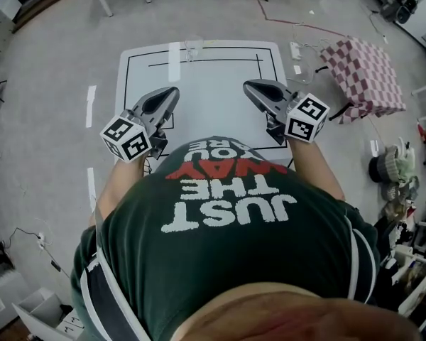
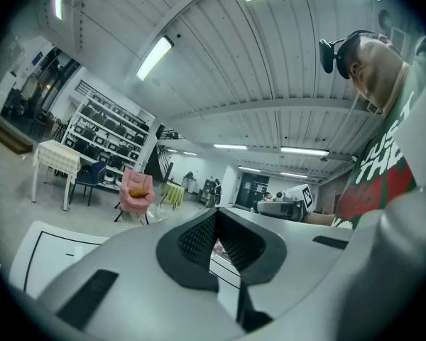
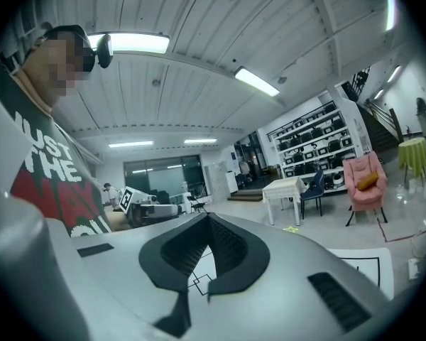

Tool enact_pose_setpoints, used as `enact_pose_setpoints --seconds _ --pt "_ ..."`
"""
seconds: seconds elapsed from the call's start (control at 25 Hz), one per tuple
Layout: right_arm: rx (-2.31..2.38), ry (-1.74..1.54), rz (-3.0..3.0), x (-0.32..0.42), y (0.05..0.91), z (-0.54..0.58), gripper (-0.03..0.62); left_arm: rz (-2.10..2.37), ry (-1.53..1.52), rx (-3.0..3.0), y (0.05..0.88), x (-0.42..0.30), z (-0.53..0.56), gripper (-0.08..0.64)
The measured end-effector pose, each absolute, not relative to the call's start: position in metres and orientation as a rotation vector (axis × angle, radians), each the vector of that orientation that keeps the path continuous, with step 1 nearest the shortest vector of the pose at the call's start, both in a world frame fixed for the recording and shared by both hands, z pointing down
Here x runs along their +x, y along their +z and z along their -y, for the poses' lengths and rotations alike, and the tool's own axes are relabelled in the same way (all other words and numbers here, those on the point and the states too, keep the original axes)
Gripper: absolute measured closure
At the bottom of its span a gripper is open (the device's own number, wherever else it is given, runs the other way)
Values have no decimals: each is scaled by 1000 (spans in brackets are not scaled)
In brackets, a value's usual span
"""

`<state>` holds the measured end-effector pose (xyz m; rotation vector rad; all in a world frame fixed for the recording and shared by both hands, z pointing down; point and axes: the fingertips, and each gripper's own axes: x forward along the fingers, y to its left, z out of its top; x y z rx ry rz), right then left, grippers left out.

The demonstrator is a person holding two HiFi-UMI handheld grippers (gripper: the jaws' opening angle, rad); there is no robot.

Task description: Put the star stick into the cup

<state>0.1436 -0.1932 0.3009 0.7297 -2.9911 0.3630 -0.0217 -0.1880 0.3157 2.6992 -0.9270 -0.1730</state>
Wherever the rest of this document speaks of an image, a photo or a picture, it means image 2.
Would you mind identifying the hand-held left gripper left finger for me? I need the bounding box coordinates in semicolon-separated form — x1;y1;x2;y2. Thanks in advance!
35;207;249;341

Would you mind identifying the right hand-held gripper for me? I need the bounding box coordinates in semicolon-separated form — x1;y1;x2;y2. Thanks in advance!
256;184;314;224

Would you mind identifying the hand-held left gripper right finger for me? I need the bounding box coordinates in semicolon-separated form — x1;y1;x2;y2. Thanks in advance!
218;206;354;320

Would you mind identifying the yellow star wand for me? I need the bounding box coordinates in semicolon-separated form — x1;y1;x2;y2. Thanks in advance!
155;190;172;224

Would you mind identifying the person's right forearm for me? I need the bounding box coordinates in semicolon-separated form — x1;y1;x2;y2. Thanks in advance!
305;211;339;229

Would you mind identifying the pink armchair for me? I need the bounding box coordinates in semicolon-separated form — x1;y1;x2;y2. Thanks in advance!
113;166;155;225

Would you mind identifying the white table with black lines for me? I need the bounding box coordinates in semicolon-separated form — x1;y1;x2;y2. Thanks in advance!
9;220;243;297

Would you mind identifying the yellow-green stool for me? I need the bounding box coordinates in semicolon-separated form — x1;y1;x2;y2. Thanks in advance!
160;180;186;211

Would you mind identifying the dark green printed t-shirt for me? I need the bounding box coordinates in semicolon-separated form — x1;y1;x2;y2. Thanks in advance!
333;36;426;231

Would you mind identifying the dark blue chair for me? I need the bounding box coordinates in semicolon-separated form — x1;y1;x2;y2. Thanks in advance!
68;160;108;207

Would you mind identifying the black staircase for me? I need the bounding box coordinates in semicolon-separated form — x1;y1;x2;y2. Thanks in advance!
146;124;186;183

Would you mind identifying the white table with cream cloth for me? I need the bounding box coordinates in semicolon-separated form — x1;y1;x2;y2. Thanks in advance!
32;139;82;212

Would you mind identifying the white metal shelving rack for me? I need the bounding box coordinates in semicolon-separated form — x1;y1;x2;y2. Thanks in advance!
60;80;151;192

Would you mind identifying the person's head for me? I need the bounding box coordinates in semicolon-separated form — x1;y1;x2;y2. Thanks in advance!
346;30;412;116

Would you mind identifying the wooden step platform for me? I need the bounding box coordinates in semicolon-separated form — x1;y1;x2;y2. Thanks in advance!
0;113;35;154

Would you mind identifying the black head-mounted camera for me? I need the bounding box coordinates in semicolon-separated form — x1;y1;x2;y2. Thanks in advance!
318;30;364;80

